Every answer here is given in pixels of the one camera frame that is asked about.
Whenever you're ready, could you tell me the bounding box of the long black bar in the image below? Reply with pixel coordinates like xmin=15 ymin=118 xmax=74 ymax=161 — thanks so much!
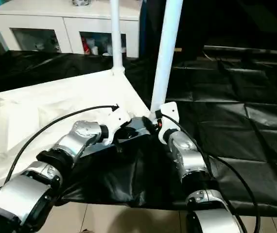
xmin=204 ymin=45 xmax=277 ymax=56

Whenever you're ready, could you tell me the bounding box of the black table mat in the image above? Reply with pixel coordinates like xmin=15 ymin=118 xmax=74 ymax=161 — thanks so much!
xmin=0 ymin=49 xmax=277 ymax=218

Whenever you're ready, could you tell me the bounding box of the white glass-door cabinet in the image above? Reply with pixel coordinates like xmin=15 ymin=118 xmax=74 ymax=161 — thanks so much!
xmin=0 ymin=0 xmax=141 ymax=58

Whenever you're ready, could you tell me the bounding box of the white plastic table leg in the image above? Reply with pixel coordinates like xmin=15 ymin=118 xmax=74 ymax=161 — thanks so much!
xmin=109 ymin=0 xmax=126 ymax=76
xmin=150 ymin=0 xmax=184 ymax=116

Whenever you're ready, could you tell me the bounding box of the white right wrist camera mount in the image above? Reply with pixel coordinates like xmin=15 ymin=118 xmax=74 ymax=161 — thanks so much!
xmin=156 ymin=101 xmax=182 ymax=144

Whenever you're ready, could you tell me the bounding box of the white plastic table top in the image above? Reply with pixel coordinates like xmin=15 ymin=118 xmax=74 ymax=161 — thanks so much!
xmin=0 ymin=68 xmax=156 ymax=187

